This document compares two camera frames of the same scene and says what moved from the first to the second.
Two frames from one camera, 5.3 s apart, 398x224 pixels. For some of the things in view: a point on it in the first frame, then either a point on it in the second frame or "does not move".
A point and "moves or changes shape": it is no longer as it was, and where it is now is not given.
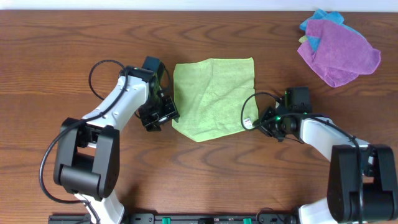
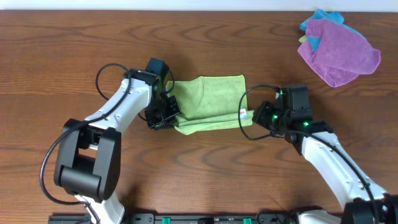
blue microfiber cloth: (322, 14) does not move
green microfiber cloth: (214, 98) moves or changes shape
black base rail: (184, 218) does not move
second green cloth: (303, 38) does not move
